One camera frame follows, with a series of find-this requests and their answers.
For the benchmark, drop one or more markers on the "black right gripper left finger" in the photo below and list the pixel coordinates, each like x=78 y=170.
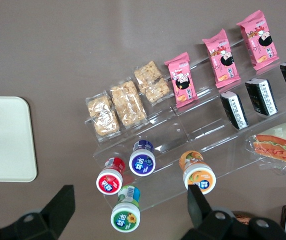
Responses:
x=45 y=220

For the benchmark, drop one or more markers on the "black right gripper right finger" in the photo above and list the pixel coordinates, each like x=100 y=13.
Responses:
x=208 y=225

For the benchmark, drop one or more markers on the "green gum bottle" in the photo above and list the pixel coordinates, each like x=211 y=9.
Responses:
x=125 y=215

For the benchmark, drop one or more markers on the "orange gum bottle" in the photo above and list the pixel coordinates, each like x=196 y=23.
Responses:
x=199 y=172

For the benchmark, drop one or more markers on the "red gum bottle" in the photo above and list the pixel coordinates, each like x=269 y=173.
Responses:
x=109 y=181

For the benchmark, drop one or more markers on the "cream plastic tray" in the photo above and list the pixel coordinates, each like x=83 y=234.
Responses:
x=7 y=140

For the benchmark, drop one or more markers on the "blue gum bottle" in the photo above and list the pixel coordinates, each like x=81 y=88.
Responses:
x=142 y=161

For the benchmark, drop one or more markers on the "woven wicker basket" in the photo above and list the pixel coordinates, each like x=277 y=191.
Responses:
x=243 y=217

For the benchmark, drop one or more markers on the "clear acrylic tiered shelf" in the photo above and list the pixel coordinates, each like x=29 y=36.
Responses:
x=208 y=140

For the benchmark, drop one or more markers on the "wrapped sandwich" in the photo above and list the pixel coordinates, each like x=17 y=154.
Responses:
x=280 y=147

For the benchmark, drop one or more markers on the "rice crispy bar clear wrapper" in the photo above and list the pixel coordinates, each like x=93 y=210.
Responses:
x=128 y=103
x=103 y=116
x=151 y=82

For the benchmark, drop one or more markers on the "pink cartoon snack pack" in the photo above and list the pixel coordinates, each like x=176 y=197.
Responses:
x=223 y=60
x=184 y=81
x=259 y=41

